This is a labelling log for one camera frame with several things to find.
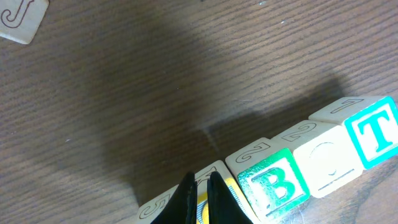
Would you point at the green J block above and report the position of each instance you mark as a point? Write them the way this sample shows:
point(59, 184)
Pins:
point(20, 19)

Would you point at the green B block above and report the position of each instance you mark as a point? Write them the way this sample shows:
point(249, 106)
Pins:
point(269, 178)

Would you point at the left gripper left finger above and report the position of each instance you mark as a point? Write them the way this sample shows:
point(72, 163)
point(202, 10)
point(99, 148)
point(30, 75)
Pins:
point(182, 206)

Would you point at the blue T block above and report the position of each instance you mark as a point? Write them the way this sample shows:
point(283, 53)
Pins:
point(371, 123)

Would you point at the yellow O block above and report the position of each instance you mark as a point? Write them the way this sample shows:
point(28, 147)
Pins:
point(324, 154)
point(201, 178)

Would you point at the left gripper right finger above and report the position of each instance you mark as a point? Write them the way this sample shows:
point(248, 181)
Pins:
point(222, 206)

